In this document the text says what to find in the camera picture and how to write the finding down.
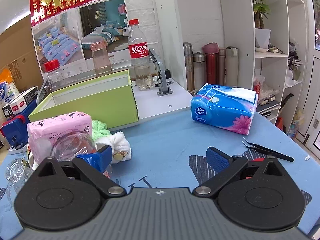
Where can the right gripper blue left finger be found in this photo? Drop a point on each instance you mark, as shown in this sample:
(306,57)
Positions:
(99,160)

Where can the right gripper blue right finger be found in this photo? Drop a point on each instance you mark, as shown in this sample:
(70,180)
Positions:
(217,160)

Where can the white small towel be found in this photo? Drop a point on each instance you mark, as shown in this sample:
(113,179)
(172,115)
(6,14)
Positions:
(121,149)

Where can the green towel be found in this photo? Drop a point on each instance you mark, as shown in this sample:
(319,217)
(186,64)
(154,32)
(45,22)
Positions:
(99,130)

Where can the pink tissue pack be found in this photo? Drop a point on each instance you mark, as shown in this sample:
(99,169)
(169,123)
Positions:
(43,134)

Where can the blue tissue pack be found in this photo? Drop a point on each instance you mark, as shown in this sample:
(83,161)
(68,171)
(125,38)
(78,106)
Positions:
(229,108)

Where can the black tweezers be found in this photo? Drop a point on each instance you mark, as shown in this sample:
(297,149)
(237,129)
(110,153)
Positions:
(267,151)

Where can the green cardboard box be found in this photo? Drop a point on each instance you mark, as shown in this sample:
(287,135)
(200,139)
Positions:
(109,99)

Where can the blue red box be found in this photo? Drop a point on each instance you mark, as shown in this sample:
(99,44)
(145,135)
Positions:
(15,129)

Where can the beige thermos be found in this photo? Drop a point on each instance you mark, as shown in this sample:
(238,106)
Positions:
(231,66)

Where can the pink tinted glass bottle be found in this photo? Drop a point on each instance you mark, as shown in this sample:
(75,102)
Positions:
(101,61)

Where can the clear jar red lid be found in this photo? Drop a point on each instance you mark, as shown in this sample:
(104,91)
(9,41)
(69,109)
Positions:
(55,76)

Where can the short steel thermos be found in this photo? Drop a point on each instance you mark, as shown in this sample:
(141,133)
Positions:
(199,63)

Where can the white red small box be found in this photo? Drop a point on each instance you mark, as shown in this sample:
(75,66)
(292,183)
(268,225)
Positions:
(20,102)

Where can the brown thermos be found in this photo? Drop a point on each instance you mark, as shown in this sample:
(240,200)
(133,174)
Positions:
(221,66)

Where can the red thermos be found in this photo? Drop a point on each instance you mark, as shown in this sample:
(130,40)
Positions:
(211,51)

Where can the orange blue wipes pack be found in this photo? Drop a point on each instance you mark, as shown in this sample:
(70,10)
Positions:
(8,88)

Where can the silver thermos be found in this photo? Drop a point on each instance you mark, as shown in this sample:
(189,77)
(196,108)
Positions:
(188,55)

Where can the cola bottle red label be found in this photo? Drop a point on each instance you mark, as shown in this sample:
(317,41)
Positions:
(139,53)

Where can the bedding poster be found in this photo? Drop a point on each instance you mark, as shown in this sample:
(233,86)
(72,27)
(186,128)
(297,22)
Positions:
(68,37)

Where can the white shelf unit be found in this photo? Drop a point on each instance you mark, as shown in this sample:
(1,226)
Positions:
(230,23)

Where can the potted green plant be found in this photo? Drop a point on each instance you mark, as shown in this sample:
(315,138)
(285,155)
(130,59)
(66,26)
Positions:
(261,10)

